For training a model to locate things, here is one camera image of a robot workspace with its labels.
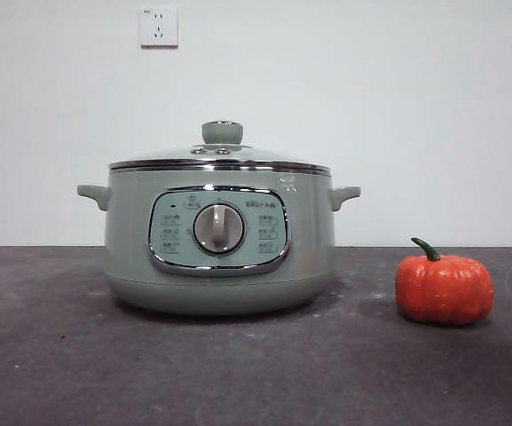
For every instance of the glass lid with green knob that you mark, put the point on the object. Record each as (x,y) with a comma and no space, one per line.
(222,132)

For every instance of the orange toy pumpkin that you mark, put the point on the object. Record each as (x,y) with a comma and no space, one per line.
(442,288)

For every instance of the green electric cooking pot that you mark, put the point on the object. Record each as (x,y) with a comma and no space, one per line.
(131,231)

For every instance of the white wall socket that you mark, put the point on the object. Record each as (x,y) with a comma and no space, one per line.
(159,26)

